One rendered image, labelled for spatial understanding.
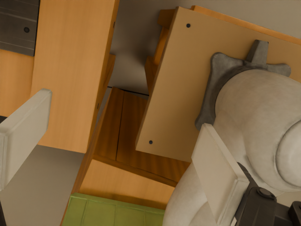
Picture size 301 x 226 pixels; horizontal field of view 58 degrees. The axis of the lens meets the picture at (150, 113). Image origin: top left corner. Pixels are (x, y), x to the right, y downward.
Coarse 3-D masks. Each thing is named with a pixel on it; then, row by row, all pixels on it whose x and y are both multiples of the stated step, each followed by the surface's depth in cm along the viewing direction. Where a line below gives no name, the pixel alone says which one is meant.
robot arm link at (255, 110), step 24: (264, 72) 50; (240, 96) 46; (264, 96) 41; (288, 96) 39; (216, 120) 51; (240, 120) 43; (264, 120) 39; (288, 120) 37; (240, 144) 42; (264, 144) 38; (288, 144) 36; (264, 168) 39; (288, 168) 37
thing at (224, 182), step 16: (208, 128) 18; (208, 144) 17; (224, 144) 16; (192, 160) 20; (208, 160) 17; (224, 160) 15; (208, 176) 16; (224, 176) 14; (240, 176) 13; (208, 192) 16; (224, 192) 14; (240, 192) 13; (224, 208) 14; (224, 224) 14
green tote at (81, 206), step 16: (80, 208) 75; (96, 208) 77; (112, 208) 79; (128, 208) 80; (144, 208) 82; (64, 224) 68; (80, 224) 70; (96, 224) 71; (112, 224) 73; (128, 224) 74; (144, 224) 76; (160, 224) 78
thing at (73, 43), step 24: (48, 0) 52; (72, 0) 52; (96, 0) 52; (48, 24) 53; (72, 24) 54; (96, 24) 54; (48, 48) 55; (72, 48) 55; (96, 48) 55; (48, 72) 57; (72, 72) 57; (96, 72) 57; (72, 96) 59; (96, 96) 59; (72, 120) 61; (48, 144) 62; (72, 144) 63
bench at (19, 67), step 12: (0, 60) 57; (12, 60) 57; (24, 60) 57; (108, 60) 127; (0, 72) 58; (12, 72) 58; (24, 72) 58; (108, 72) 105; (0, 84) 59; (12, 84) 59; (24, 84) 59; (0, 96) 60; (12, 96) 60; (24, 96) 60; (0, 108) 61; (12, 108) 61
